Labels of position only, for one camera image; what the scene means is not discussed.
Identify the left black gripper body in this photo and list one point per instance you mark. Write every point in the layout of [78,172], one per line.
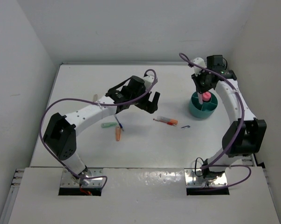
[145,104]

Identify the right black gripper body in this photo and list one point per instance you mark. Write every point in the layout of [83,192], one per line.
[201,81]

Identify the purple highlighter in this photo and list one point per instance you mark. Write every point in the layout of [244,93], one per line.
[200,98]

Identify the pink capped glue bottle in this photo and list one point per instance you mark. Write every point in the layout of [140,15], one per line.
[206,97]

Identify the red ballpoint pen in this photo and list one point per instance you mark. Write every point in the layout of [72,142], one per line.
[166,122]

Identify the grey orange highlighter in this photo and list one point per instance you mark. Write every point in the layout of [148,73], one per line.
[167,119]

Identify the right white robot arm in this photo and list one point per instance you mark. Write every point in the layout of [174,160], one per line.
[245,133]

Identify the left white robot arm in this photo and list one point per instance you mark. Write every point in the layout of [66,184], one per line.
[62,130]

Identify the teal round organizer container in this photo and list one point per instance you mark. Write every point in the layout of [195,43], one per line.
[202,111]

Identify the blue ballpoint pen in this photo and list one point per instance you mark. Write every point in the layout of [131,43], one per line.
[121,126]

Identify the orange highlighter lower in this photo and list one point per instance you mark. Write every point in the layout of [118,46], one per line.
[118,133]

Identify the green highlighter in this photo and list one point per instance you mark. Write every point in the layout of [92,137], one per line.
[108,124]

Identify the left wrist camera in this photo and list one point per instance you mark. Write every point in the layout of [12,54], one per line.
[148,81]

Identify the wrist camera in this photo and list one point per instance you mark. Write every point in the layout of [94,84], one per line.
[201,64]
[148,81]

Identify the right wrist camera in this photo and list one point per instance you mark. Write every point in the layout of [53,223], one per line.
[201,64]

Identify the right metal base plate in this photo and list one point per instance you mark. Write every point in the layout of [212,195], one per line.
[194,179]

